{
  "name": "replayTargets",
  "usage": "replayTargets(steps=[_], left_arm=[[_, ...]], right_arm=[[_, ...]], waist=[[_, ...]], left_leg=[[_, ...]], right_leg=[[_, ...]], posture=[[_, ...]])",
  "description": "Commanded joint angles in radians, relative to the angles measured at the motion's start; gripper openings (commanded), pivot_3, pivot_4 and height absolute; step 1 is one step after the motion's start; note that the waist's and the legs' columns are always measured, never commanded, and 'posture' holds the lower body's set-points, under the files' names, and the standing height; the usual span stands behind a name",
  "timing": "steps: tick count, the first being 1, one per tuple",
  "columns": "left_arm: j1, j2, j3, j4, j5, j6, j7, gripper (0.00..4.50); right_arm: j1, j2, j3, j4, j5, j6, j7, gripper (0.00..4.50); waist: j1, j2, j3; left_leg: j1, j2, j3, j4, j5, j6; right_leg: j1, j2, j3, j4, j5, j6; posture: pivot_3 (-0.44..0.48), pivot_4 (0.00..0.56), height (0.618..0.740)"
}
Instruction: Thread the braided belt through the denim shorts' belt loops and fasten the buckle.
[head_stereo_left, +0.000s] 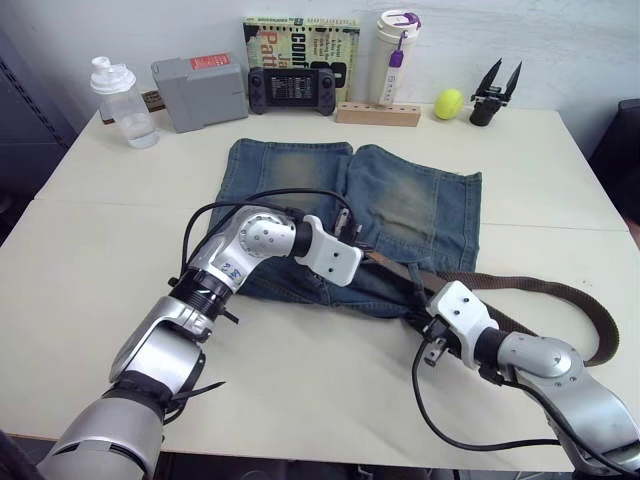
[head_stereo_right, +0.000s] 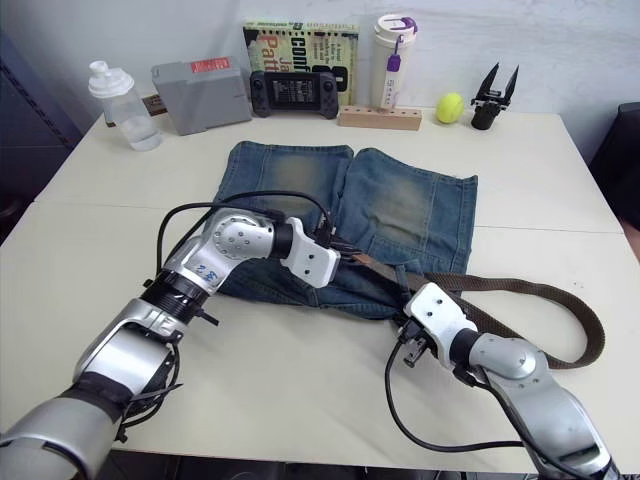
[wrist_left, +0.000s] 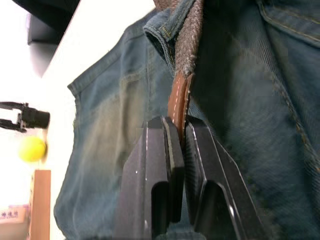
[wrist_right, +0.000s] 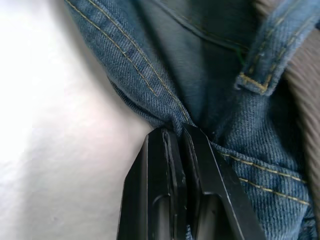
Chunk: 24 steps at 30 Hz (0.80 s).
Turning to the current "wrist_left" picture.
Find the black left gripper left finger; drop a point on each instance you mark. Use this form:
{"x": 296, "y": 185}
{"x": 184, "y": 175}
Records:
{"x": 142, "y": 180}

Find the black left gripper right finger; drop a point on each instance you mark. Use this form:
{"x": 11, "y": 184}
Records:
{"x": 215, "y": 190}

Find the brown braided belt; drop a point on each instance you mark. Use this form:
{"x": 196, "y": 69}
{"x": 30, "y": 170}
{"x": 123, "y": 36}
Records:
{"x": 186, "y": 42}

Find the brown wooden box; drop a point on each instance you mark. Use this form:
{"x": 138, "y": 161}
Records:
{"x": 41, "y": 205}

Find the yellow ball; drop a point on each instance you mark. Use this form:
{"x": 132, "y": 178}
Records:
{"x": 32, "y": 149}

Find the black two-pronged clamp device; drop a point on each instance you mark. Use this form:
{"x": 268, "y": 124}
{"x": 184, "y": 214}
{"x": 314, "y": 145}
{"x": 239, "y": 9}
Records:
{"x": 31, "y": 116}

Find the white carton with printed label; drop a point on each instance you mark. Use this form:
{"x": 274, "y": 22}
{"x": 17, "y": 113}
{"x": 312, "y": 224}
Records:
{"x": 12, "y": 216}

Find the black box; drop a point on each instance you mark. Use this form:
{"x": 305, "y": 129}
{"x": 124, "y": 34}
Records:
{"x": 50, "y": 15}

